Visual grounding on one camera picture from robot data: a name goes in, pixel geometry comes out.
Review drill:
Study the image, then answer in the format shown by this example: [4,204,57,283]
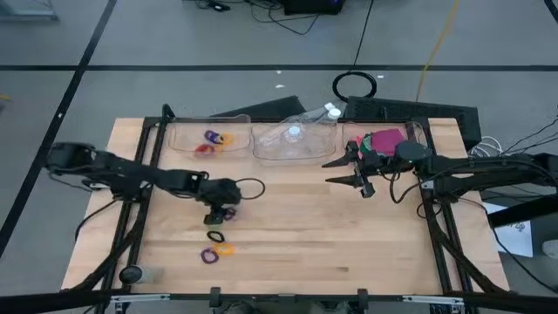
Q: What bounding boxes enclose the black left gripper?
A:
[193,171,243,227]

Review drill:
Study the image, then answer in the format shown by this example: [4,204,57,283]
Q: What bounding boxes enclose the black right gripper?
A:
[321,140,397,200]

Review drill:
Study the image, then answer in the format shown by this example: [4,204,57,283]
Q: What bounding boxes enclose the magenta cloth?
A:
[370,128,406,157]

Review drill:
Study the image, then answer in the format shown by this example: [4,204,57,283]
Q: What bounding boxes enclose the clear bottle white cap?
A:
[282,102,335,127]
[300,108,342,130]
[281,124,311,152]

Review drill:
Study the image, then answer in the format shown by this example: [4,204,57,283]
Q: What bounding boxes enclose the clear plastic bin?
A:
[342,120,427,154]
[167,113,254,159]
[251,120,339,161]

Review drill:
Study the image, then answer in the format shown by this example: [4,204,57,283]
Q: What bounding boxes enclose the flat black panel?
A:
[208,95,307,119]

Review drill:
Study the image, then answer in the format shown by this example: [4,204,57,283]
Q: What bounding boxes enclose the large black case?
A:
[343,96,483,152]

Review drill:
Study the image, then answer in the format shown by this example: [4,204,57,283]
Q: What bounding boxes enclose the black-capped cylinder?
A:
[118,264,166,287]

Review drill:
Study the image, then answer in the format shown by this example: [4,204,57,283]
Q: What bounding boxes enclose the black equipment box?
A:
[282,0,347,16]

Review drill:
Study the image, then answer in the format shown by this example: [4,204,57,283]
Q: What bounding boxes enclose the black power adapter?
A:
[204,0,232,13]

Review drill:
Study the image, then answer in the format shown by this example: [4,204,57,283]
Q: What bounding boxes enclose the black metal beam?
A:
[487,204,558,229]

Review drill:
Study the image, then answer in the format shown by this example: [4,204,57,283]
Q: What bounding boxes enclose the white paper sheet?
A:
[494,215,536,258]

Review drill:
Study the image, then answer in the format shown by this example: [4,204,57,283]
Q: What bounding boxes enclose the grey metal platform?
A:
[0,0,59,23]

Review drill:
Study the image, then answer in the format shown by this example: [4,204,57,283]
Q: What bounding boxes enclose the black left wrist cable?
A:
[237,177,267,201]

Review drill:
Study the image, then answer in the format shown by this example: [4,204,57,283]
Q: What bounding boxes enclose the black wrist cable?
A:
[388,167,420,205]
[237,177,267,201]

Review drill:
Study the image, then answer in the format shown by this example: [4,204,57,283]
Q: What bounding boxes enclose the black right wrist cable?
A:
[388,167,420,205]

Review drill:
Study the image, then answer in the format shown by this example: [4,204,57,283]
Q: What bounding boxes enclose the coiled black cable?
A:
[331,71,378,103]

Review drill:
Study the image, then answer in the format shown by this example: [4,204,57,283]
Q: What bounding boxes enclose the black metal rig frame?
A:
[0,103,558,314]

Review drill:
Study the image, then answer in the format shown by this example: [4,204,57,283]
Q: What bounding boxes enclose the black left base cable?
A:
[74,198,119,242]

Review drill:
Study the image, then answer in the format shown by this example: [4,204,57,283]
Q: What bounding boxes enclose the silver metal bracket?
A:
[110,293,172,304]
[401,295,466,306]

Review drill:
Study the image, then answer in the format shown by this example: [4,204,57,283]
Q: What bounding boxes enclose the long black cable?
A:
[351,0,376,73]

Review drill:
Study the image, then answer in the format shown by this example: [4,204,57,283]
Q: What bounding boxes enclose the tangled black cables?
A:
[248,0,317,37]

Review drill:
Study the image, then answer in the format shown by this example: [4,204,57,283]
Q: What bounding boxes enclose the white cable bundle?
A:
[469,135,507,159]

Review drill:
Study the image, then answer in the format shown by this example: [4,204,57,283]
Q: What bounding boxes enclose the yellow cable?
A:
[416,0,463,103]

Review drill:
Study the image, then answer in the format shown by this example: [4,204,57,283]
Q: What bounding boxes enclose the thin black cables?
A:
[507,113,558,154]

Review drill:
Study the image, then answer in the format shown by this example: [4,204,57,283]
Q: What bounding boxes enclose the black floor cable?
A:
[491,226,558,294]

